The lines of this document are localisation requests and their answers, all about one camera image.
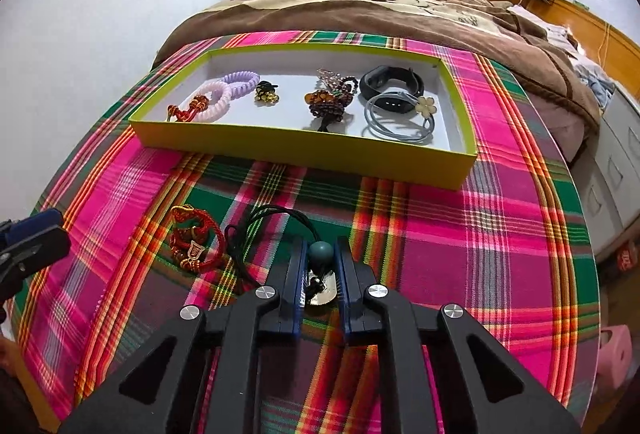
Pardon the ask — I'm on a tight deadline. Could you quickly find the yellow cardboard box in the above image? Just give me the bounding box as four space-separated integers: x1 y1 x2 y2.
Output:
129 43 478 191

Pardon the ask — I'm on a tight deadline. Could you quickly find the black cord necklace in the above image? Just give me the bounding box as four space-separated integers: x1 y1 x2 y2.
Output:
223 205 344 310

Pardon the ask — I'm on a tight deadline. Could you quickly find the pale rumpled bedding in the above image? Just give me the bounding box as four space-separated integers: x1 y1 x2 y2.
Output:
507 4 617 111

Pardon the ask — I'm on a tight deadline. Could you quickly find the grey hair tie with flower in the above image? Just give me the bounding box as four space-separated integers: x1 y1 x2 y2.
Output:
361 90 438 146

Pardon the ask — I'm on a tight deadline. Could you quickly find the grey drawer cabinet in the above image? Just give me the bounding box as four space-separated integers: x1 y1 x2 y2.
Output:
570 81 640 261

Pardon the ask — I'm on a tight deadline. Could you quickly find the red cord bracelet gold pendant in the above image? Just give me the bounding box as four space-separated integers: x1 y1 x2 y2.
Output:
169 205 227 274

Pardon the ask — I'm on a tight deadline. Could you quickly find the pink plastic stool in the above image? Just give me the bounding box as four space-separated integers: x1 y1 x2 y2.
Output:
597 324 634 383

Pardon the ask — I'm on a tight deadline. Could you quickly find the red knotted bead bracelet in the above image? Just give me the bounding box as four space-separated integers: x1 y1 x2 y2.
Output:
166 95 210 123

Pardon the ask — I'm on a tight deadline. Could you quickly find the pink plaid cloth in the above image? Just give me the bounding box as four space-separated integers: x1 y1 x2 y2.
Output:
12 30 601 434

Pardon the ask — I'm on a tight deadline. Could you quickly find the amber bead bracelet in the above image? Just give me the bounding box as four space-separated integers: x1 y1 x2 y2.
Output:
305 88 352 132

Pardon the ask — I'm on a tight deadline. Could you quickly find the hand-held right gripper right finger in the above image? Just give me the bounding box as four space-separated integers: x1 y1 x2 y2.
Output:
336 236 583 434

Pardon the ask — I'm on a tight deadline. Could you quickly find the purple spiral hair tie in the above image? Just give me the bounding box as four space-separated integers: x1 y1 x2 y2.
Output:
222 71 261 98

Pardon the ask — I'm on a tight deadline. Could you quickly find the rhinestone chain bracelet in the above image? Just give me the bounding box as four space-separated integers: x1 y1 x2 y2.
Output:
317 68 347 91

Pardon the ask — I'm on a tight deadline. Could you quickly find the black smart band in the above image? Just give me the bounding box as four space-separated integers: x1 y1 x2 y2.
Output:
359 65 427 113

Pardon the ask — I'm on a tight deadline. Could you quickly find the wooden headboard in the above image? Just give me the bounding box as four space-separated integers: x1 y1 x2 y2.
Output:
520 0 640 86

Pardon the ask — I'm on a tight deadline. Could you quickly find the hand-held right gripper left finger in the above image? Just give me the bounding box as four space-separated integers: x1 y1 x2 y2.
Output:
57 235 308 434

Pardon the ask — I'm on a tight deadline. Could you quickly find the small gold charm hair tie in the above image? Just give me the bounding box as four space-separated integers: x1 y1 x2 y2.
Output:
254 81 279 105

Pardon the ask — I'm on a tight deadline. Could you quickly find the pale pink spiral hair tie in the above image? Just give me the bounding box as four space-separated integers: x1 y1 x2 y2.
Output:
192 81 234 123

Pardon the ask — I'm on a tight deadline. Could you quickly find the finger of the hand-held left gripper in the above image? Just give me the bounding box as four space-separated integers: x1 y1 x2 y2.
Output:
0 208 72 276

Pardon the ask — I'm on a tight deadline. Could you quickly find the brown patterned blanket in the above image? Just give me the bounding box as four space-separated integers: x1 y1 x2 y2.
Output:
152 0 603 136

